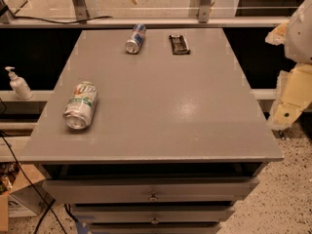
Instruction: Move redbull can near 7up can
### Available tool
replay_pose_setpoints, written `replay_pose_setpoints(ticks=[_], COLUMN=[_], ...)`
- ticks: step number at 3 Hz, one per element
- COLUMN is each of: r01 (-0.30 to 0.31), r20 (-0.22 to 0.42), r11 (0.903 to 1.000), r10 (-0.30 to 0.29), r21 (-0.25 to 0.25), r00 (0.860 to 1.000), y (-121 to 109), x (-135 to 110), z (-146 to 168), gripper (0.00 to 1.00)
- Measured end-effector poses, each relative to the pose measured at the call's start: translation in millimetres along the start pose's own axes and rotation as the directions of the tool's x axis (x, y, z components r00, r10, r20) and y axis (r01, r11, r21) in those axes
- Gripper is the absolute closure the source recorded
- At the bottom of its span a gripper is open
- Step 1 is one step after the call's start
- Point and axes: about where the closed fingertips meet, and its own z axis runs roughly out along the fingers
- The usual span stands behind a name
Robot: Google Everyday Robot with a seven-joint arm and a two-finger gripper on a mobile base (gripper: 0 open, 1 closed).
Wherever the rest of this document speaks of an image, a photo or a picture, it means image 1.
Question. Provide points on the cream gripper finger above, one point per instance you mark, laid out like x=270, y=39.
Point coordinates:
x=293, y=96

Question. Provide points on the redbull can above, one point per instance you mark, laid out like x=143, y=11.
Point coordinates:
x=136, y=39

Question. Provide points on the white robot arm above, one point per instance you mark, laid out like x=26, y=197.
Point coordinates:
x=295, y=34

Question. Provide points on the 7up can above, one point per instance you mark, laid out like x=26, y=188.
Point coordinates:
x=79, y=111

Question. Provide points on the black snack wrapper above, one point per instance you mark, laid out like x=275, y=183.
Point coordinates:
x=179, y=45

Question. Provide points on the grey top drawer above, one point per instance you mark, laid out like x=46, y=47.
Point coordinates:
x=150, y=190

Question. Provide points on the grey drawer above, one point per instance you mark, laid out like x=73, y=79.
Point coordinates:
x=150, y=190
x=160, y=228
x=153, y=213

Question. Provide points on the grey middle drawer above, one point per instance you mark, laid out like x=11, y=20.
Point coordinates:
x=153, y=213

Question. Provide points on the grey bottom drawer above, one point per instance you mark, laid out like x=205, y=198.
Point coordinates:
x=160, y=228

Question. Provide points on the white pump bottle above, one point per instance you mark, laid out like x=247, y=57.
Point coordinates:
x=18, y=84

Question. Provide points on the cardboard box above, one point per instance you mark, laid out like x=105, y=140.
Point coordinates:
x=24, y=199

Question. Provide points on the right metal bracket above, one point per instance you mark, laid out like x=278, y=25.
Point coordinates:
x=204, y=11

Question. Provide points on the metal bracket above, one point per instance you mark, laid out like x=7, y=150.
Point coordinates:
x=204, y=11
x=80, y=9

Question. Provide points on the left metal bracket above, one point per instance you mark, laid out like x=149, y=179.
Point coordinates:
x=80, y=9

